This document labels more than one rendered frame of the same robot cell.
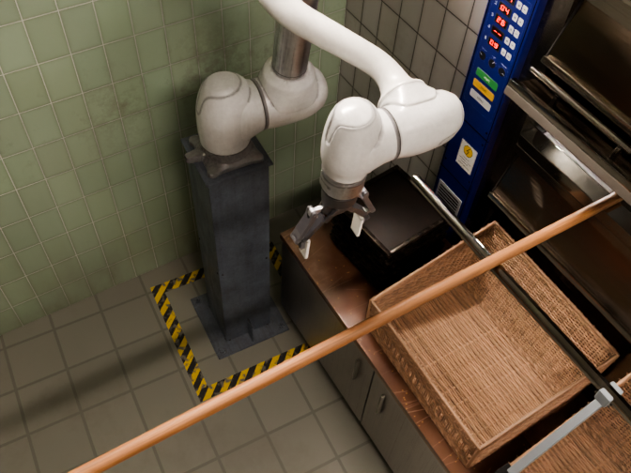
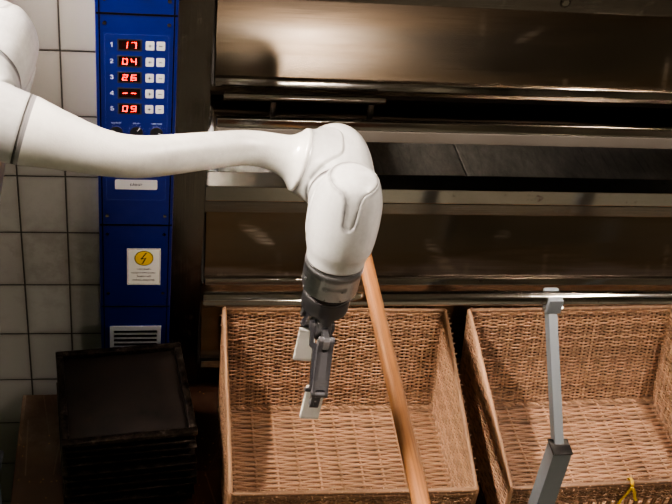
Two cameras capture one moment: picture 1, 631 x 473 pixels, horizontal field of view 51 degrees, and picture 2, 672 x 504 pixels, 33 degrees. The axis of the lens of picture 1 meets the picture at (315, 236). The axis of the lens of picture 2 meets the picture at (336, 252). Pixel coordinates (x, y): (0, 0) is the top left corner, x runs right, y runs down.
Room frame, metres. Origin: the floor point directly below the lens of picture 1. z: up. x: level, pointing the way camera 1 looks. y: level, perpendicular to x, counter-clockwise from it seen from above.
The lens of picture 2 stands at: (0.37, 1.19, 2.58)
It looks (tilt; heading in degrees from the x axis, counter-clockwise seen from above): 37 degrees down; 292
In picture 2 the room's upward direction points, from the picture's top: 8 degrees clockwise
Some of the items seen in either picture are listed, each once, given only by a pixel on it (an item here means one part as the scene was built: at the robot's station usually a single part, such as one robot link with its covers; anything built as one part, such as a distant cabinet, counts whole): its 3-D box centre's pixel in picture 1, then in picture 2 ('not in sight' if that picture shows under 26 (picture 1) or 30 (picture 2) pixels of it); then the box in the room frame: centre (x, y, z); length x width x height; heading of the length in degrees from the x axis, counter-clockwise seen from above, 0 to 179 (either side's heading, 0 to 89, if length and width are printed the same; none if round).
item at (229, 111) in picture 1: (226, 109); not in sight; (1.44, 0.29, 1.17); 0.18 x 0.16 x 0.22; 119
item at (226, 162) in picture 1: (220, 145); not in sight; (1.43, 0.31, 1.03); 0.22 x 0.18 x 0.06; 122
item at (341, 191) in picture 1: (343, 175); (331, 273); (0.89, -0.04, 1.53); 0.09 x 0.09 x 0.06
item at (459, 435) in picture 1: (482, 337); (342, 417); (1.02, -0.53, 0.72); 0.56 x 0.49 x 0.28; 34
